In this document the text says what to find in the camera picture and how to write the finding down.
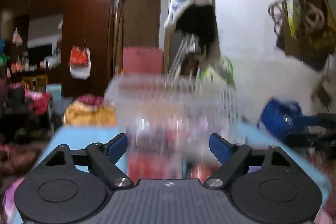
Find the red tissue pack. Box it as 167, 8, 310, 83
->
127, 135, 182, 182

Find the blue shopping bag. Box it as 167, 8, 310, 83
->
257, 97, 309, 143

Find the yellow blanket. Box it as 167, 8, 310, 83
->
64, 101, 117, 127

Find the clear plastic perforated basket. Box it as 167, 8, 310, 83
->
103, 74, 247, 159

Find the green and white tote bag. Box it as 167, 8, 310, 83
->
198, 56, 235, 88

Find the orange and white hanging bag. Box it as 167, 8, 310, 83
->
69, 46, 91, 80

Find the pink foam mat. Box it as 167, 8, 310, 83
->
122, 47, 163, 75

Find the dark red wooden wardrobe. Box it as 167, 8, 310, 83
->
1, 0, 114, 97

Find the hanging brown bag with cords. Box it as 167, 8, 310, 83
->
268, 0, 335, 71

